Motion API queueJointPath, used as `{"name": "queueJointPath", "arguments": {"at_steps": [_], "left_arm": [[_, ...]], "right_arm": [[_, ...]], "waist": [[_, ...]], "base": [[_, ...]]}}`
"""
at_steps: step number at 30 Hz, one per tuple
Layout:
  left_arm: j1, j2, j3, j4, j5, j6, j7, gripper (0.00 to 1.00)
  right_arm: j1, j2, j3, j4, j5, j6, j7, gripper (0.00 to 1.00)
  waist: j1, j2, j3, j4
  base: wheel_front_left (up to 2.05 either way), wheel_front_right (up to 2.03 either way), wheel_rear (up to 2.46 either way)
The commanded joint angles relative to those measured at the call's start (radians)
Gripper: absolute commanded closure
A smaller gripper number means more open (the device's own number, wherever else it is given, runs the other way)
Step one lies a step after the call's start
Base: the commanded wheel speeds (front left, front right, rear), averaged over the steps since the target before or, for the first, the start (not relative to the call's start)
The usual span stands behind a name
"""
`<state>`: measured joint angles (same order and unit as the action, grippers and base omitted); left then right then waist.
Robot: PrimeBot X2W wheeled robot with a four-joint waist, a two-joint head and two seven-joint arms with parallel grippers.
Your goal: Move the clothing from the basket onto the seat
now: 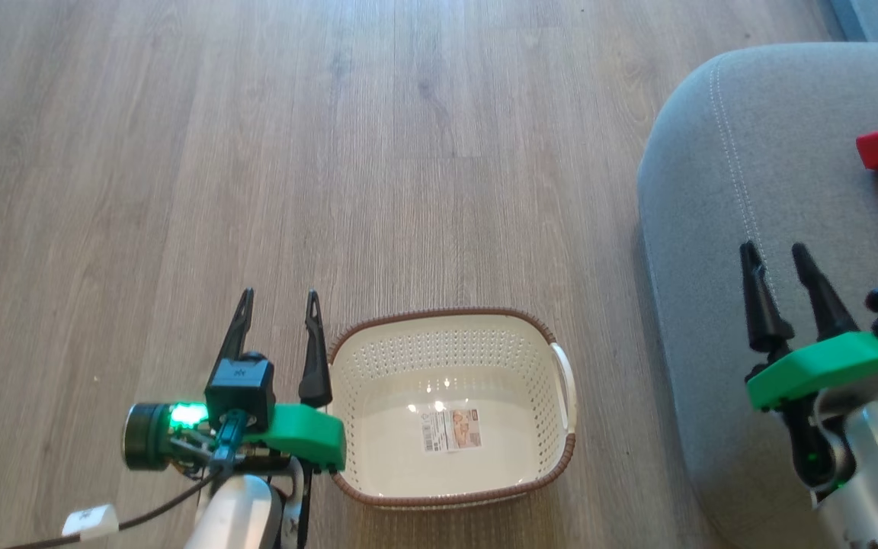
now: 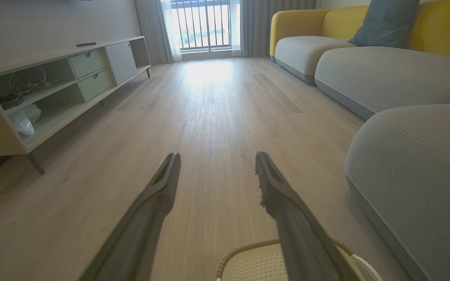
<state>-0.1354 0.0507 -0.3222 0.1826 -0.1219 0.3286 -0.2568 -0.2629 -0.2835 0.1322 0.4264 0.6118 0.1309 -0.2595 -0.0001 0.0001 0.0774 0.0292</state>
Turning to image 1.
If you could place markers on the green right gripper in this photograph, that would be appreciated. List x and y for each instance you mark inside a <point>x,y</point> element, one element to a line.
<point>812,370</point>

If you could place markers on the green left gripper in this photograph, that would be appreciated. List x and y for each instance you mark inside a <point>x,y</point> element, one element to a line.
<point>306,435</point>

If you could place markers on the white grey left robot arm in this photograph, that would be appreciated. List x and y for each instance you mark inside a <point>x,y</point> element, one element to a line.
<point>237,511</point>

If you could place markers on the grey fabric sofa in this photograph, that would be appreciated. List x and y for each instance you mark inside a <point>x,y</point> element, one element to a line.
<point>713,191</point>

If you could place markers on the white brown-rimmed laundry basket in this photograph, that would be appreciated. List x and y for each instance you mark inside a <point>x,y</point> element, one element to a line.
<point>378,427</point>

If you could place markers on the printed basket label sticker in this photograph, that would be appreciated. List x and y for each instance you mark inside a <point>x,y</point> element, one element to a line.
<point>450,431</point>

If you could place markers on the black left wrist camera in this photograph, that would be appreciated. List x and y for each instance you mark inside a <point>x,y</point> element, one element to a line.
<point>241,381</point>

